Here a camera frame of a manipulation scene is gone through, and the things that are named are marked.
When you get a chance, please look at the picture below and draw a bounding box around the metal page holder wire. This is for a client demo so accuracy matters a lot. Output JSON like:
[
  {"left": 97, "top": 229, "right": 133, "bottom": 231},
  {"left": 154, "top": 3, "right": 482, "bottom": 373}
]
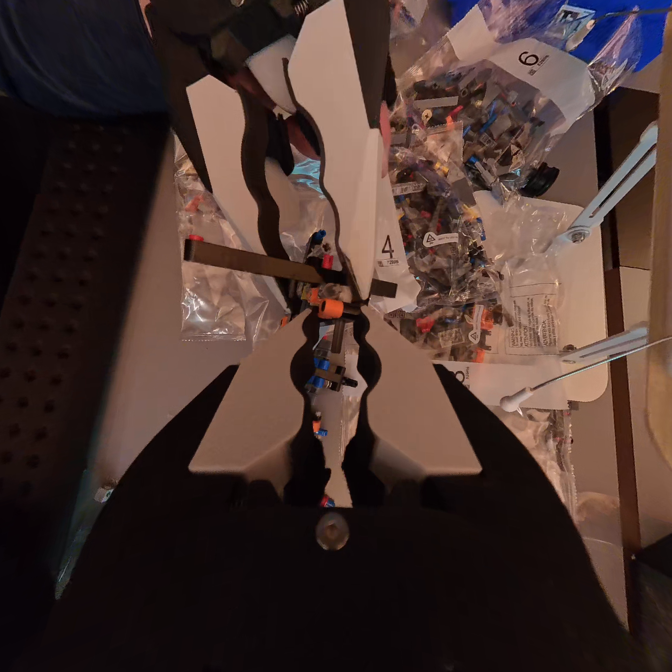
[
  {"left": 566, "top": 6, "right": 642, "bottom": 53},
  {"left": 500, "top": 335, "right": 672, "bottom": 414}
]

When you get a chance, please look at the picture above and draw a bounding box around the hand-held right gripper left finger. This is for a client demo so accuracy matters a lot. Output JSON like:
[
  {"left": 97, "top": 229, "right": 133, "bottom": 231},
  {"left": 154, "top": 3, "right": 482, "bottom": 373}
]
[{"left": 188, "top": 309, "right": 331, "bottom": 507}]

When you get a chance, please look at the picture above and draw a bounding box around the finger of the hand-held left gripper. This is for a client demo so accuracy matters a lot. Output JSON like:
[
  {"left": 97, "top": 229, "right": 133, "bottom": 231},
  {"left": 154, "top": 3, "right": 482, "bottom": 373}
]
[
  {"left": 283, "top": 0, "right": 394, "bottom": 301},
  {"left": 186, "top": 73, "right": 289, "bottom": 316}
]

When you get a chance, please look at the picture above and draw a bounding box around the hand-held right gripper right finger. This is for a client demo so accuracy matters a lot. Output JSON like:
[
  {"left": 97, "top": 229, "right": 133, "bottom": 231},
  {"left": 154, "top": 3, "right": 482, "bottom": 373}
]
[{"left": 342, "top": 306, "right": 481, "bottom": 507}]

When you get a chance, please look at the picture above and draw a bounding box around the clear bag of grey parts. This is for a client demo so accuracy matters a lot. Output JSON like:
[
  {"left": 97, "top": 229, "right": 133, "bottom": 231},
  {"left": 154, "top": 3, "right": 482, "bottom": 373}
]
[{"left": 391, "top": 21, "right": 599, "bottom": 205}]

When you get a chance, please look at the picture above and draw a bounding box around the black lego tyre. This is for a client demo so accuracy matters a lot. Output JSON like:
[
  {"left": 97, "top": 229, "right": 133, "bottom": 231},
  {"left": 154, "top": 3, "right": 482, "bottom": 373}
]
[{"left": 522, "top": 163, "right": 560, "bottom": 197}]

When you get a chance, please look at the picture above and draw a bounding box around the blue plastic bin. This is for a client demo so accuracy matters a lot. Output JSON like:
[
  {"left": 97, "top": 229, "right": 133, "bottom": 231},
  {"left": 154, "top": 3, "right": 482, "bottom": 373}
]
[{"left": 391, "top": 0, "right": 665, "bottom": 79}]

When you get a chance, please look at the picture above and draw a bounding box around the partly built black lego assembly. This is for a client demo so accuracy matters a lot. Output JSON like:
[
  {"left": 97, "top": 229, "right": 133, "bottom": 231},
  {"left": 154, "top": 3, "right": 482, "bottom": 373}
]
[{"left": 183, "top": 228, "right": 400, "bottom": 358}]

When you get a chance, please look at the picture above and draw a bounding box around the person's left hand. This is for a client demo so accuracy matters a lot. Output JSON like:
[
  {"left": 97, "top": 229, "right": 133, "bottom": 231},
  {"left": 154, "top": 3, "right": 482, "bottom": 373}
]
[{"left": 228, "top": 65, "right": 323, "bottom": 161}]

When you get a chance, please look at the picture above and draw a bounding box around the black perforated board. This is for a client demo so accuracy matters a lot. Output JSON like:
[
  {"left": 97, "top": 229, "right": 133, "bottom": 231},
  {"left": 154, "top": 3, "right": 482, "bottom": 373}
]
[{"left": 0, "top": 100, "right": 176, "bottom": 505}]

